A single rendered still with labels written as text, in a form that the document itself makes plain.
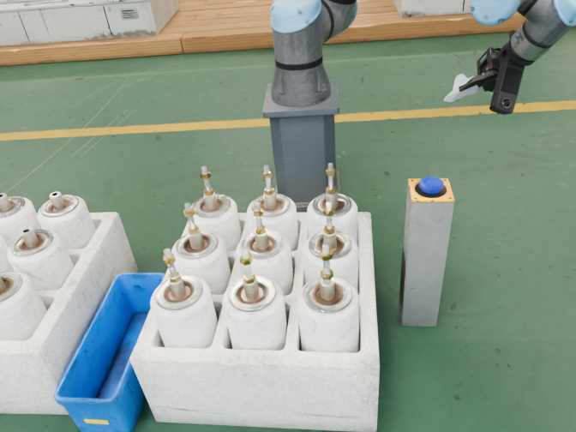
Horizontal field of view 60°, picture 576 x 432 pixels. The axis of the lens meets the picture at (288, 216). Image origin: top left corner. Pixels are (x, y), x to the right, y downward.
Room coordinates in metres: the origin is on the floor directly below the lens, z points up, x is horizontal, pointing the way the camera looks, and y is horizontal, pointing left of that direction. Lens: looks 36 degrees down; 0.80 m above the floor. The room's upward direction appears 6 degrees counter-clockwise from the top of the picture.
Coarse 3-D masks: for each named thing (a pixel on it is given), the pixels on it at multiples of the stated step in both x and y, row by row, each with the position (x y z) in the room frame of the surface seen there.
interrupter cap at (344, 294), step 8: (312, 280) 0.57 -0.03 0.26; (336, 280) 0.56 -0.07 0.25; (344, 280) 0.56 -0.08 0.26; (304, 288) 0.55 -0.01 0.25; (312, 288) 0.55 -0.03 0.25; (320, 288) 0.55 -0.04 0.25; (336, 288) 0.55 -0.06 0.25; (344, 288) 0.54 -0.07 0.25; (304, 296) 0.53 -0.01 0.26; (312, 296) 0.53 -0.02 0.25; (320, 296) 0.53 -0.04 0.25; (336, 296) 0.53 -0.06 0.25; (344, 296) 0.53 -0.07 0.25; (352, 296) 0.53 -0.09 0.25; (312, 304) 0.52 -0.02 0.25; (320, 304) 0.51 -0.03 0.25; (328, 304) 0.51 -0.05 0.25; (336, 304) 0.51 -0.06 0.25; (344, 304) 0.51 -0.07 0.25; (320, 312) 0.50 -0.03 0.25; (328, 312) 0.50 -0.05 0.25; (336, 312) 0.50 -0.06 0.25
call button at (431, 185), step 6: (420, 180) 0.71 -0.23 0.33; (426, 180) 0.70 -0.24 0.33; (432, 180) 0.70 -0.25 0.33; (438, 180) 0.70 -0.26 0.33; (420, 186) 0.69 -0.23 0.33; (426, 186) 0.69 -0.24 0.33; (432, 186) 0.68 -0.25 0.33; (438, 186) 0.68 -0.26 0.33; (426, 192) 0.69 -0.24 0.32; (432, 192) 0.68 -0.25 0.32; (438, 192) 0.69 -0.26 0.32
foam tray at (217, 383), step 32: (224, 320) 0.57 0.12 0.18; (288, 320) 0.56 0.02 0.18; (160, 352) 0.52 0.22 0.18; (192, 352) 0.51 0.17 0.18; (224, 352) 0.50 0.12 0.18; (256, 352) 0.50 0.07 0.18; (288, 352) 0.49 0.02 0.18; (320, 352) 0.48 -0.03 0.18; (160, 384) 0.50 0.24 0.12; (192, 384) 0.49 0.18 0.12; (224, 384) 0.49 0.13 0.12; (256, 384) 0.48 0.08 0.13; (288, 384) 0.47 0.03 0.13; (320, 384) 0.46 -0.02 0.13; (352, 384) 0.45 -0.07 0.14; (160, 416) 0.51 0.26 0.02; (192, 416) 0.50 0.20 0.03; (224, 416) 0.49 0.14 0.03; (256, 416) 0.48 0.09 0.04; (288, 416) 0.47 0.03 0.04; (320, 416) 0.46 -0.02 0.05; (352, 416) 0.45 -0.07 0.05
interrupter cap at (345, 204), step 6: (318, 198) 0.79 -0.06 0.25; (324, 198) 0.79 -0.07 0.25; (342, 198) 0.78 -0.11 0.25; (348, 198) 0.78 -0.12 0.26; (312, 204) 0.77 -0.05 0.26; (318, 204) 0.77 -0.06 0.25; (324, 204) 0.77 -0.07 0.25; (342, 204) 0.77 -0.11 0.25; (348, 204) 0.76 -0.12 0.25; (318, 210) 0.75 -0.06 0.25; (336, 210) 0.75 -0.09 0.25; (342, 210) 0.75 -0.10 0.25; (348, 210) 0.74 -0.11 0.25; (324, 216) 0.74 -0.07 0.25; (336, 216) 0.73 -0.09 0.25
